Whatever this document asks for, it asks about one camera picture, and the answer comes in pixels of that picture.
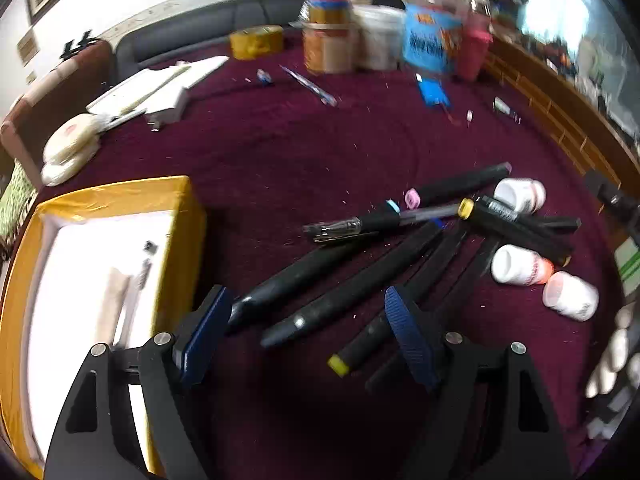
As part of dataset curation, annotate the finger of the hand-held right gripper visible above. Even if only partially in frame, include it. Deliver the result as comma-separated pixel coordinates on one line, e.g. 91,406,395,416
582,169,621,207

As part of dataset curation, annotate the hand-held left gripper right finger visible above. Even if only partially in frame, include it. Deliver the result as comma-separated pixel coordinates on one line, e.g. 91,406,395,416
384,286,573,480

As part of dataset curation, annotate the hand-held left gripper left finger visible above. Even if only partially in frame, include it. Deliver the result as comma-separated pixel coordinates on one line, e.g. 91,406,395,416
44,284,233,480

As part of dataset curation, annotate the bunch of black markers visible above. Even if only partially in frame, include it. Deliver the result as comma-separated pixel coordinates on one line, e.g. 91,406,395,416
227,161,583,396

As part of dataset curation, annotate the small orange paint bottle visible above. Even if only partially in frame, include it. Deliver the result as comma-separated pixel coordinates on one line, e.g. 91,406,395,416
491,245,555,286

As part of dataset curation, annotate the yellow cardboard box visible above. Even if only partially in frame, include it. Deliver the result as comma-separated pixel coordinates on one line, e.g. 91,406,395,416
0,175,208,480

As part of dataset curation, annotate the clear ballpoint pen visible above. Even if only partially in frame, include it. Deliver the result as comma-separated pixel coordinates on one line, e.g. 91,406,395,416
302,203,463,243

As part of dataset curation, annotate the person's right hand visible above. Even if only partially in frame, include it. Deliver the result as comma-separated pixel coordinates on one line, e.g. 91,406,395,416
585,305,640,397

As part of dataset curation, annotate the beige wooden stick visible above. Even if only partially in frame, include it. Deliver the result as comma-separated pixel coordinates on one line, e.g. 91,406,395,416
96,267,132,347

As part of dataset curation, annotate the wooden shelf cabinet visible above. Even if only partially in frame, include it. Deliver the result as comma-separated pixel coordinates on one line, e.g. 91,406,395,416
482,35,640,196

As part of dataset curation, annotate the small white tube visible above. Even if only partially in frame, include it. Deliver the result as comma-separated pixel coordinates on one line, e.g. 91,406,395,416
492,97,522,125

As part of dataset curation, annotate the large wood framed mirror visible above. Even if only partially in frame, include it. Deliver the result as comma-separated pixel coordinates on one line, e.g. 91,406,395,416
500,0,640,146

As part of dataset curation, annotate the blue battery pack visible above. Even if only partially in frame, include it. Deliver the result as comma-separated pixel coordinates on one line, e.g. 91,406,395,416
416,74,475,127

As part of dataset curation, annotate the maroon velvet tablecloth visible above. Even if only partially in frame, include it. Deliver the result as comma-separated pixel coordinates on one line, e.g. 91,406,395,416
0,40,631,480

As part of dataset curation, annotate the blue label jar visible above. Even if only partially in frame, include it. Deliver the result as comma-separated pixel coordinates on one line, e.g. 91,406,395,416
402,0,463,81

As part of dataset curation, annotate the green patterned cloth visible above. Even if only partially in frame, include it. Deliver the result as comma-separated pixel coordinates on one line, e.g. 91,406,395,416
0,160,38,241

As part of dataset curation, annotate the stack of white papers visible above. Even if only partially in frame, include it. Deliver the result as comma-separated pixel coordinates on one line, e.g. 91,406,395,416
85,55,231,123

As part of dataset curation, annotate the white plastic tub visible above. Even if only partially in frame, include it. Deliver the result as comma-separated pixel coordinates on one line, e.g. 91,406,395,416
352,4,408,72

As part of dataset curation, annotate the silver blue pen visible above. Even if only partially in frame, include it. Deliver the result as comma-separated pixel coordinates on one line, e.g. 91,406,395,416
279,65,338,107

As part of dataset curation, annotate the brown armchair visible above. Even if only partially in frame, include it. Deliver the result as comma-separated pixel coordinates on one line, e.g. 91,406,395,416
0,40,118,191

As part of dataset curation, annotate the yellow tape roll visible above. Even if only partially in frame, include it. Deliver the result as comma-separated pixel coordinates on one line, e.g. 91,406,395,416
229,25,286,61

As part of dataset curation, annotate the brown jar with coloured lid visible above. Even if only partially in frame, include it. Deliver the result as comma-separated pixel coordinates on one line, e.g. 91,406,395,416
302,0,358,75

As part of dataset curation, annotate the dark grey sofa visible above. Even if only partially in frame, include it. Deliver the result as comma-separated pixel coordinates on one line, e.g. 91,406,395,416
112,0,311,73

